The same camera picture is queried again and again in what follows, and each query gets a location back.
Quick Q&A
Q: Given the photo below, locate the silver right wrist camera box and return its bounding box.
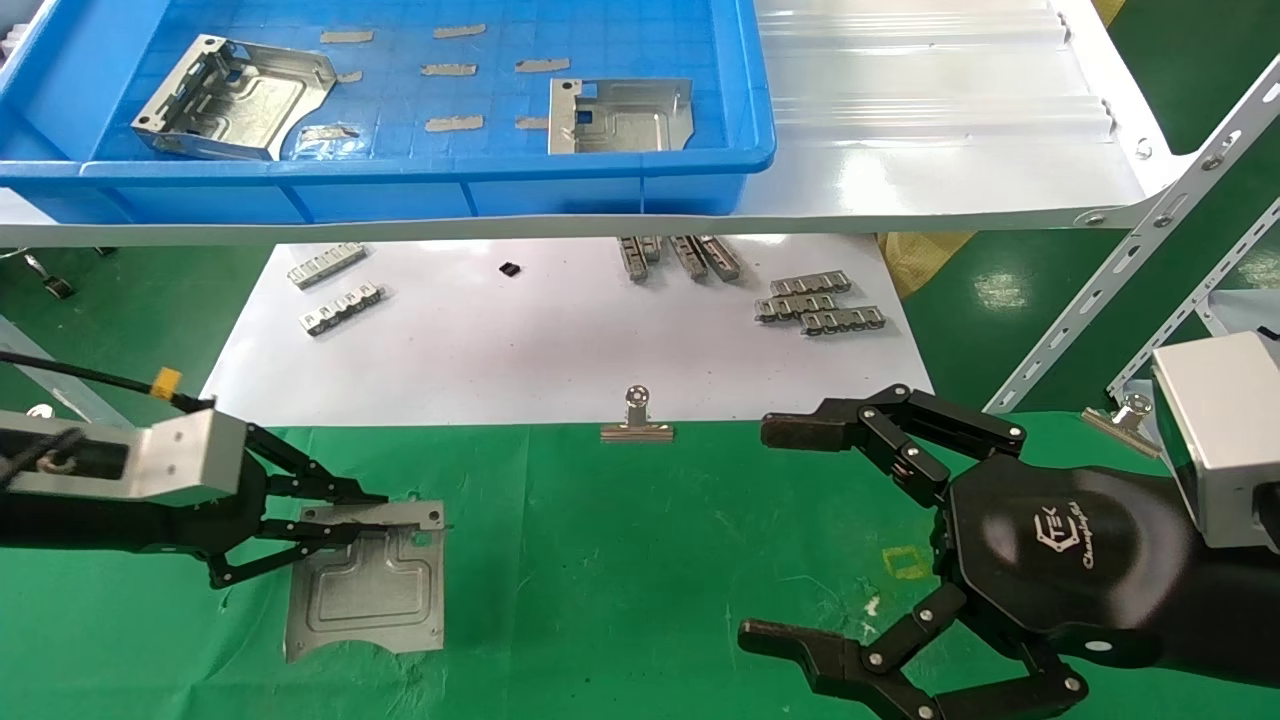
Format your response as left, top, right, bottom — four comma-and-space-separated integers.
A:
1150, 332, 1280, 553

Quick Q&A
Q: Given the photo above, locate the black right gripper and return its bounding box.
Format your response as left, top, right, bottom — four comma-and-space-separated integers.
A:
738, 383, 1211, 720

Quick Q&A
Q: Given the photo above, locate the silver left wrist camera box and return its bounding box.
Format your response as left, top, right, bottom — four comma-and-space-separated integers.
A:
0, 408, 248, 506

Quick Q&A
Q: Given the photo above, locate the metal bracket with raised walls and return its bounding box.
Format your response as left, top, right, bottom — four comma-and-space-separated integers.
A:
131, 34, 338, 162

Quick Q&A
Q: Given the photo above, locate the embossed metal plate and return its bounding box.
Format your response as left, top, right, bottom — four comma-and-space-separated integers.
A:
548, 78, 695, 155
283, 500, 448, 664

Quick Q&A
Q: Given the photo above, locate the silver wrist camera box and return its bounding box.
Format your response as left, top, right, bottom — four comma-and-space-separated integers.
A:
0, 408, 248, 506
1150, 332, 1280, 553

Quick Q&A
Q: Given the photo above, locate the black cable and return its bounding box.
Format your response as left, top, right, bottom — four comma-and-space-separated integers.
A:
0, 350, 216, 411

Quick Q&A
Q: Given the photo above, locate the blue plastic bin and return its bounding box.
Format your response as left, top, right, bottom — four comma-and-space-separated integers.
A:
0, 0, 778, 226

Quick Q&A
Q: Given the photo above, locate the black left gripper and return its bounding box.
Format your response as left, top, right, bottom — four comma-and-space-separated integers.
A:
0, 425, 423, 589

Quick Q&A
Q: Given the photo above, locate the white perforated shelf post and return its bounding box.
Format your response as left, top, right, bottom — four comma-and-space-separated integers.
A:
985, 55, 1280, 416
1105, 195, 1280, 401

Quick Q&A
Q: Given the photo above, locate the yellow plastic bag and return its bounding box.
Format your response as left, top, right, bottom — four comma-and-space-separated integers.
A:
878, 233, 976, 301

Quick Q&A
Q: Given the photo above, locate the white metal shelf board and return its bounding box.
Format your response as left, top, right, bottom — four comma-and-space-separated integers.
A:
0, 0, 1196, 248

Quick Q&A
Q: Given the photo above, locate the green table cloth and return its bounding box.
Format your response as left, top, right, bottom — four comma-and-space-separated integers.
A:
0, 410, 1280, 720

